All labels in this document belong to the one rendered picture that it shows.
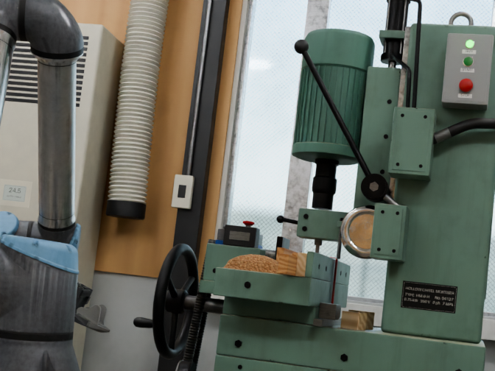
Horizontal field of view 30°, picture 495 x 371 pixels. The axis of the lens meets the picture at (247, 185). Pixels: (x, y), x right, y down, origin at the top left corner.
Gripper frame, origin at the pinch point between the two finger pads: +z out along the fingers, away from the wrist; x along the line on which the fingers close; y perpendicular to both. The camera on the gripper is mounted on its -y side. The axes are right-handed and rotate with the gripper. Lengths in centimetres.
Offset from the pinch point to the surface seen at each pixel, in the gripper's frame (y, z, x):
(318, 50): 85, 18, -1
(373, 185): 60, 46, -10
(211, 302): 18.2, 20.0, 5.5
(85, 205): 16, -69, 112
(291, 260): 37, 40, -29
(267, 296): 28, 38, -23
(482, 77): 92, 57, -10
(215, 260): 28.2, 17.6, 0.1
